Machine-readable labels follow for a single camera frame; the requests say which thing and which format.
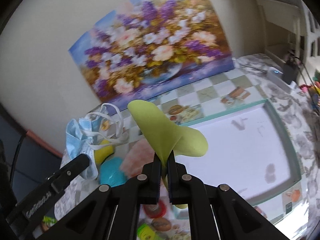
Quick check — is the pink white striped fluffy towel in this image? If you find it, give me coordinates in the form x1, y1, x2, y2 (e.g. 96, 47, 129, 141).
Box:
120, 139, 155, 179

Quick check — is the green microfiber cloth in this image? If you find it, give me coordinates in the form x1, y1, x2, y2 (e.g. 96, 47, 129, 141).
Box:
127, 100, 209, 210

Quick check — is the yellow sponge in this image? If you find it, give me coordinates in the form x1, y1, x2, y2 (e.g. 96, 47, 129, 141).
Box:
94, 140, 114, 165

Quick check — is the blue face mask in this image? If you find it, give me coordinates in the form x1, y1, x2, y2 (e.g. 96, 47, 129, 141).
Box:
66, 103, 129, 180

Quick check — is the red tape roll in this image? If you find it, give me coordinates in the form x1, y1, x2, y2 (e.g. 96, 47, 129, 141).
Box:
143, 199, 167, 218

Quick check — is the purple baby wipes pack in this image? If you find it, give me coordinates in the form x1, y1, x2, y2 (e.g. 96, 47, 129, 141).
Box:
41, 216, 57, 232

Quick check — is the green tissue pack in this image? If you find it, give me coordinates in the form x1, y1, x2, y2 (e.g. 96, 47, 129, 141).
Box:
137, 224, 161, 240

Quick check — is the teal plastic toy box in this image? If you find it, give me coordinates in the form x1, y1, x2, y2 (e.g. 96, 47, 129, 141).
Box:
99, 157, 127, 187

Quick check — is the teal rimmed white tray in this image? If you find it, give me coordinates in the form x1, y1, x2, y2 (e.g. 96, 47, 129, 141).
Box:
175, 99, 302, 205

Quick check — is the white power strip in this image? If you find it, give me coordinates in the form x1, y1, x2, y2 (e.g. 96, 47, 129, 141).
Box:
267, 67, 297, 94

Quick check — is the flower painting canvas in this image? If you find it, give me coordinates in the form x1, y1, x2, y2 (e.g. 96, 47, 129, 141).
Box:
69, 0, 234, 109

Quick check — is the black power adapter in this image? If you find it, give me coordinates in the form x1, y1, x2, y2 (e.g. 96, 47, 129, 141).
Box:
282, 57, 299, 85

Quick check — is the clutter pile of small items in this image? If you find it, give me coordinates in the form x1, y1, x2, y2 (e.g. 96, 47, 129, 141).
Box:
299, 70, 319, 115

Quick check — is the black charger cable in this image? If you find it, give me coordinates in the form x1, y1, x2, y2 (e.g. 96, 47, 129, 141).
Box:
290, 49, 320, 98

